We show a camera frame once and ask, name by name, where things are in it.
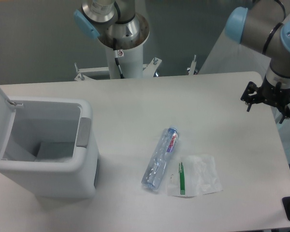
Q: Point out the white metal base frame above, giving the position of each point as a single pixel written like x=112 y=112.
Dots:
x=119 y=68

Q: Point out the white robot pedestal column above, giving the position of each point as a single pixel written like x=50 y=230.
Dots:
x=123 y=45

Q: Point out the white umbrella with text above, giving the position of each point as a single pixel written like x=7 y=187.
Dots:
x=236 y=55

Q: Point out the clear plastic bag green stripe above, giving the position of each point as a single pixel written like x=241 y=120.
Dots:
x=193 y=176

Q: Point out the clear plastic water bottle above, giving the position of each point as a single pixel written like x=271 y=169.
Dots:
x=160 y=158

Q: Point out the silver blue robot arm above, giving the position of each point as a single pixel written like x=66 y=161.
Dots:
x=95 y=16

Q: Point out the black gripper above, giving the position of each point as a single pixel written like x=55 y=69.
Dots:
x=273 y=94

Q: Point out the white trash can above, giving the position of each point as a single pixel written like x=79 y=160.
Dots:
x=52 y=151

